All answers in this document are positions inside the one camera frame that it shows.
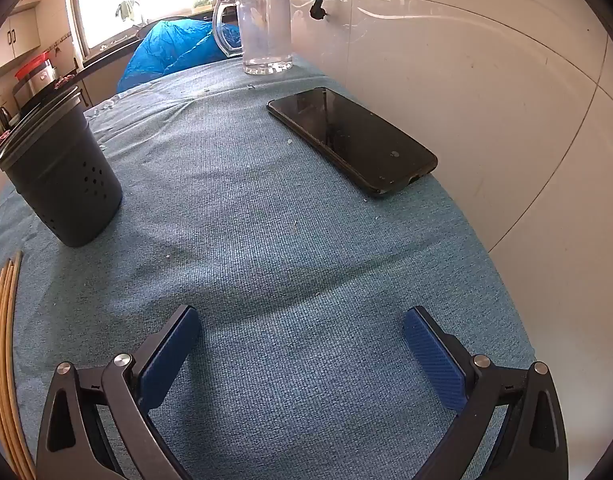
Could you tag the black smartphone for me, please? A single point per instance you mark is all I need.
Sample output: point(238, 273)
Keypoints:
point(351, 140)

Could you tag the blue tablecloth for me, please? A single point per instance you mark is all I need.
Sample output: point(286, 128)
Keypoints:
point(266, 240)

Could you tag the silver rice cooker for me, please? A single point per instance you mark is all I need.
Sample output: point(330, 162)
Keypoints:
point(39, 87)

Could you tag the black kitchen countertop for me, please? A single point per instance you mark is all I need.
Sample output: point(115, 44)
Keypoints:
point(109, 56)

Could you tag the dark grey perforated utensil holder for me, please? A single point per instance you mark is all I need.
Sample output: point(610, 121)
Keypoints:
point(61, 175)

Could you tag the red plastic basin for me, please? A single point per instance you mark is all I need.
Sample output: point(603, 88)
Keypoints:
point(34, 65)

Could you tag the green hanging cloth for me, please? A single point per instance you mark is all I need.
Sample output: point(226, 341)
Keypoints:
point(128, 10)

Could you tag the steel kettle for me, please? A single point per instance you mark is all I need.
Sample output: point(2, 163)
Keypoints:
point(1, 117)

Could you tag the clear glass mug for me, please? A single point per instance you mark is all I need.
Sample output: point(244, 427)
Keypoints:
point(266, 30)

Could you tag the cream wall cabinets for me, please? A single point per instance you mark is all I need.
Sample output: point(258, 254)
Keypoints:
point(21, 30)

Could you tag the pink cloth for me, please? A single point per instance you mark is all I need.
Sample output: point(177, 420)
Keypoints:
point(65, 81)

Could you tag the bunch of wooden chopsticks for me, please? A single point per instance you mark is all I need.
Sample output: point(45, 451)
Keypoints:
point(1, 360)

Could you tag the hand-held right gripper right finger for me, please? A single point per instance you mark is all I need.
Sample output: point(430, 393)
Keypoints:
point(434, 360)

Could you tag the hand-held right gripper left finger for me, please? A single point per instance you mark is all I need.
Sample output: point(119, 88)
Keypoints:
point(169, 355)

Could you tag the blue plastic bag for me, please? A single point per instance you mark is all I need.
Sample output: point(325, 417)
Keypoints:
point(166, 50)

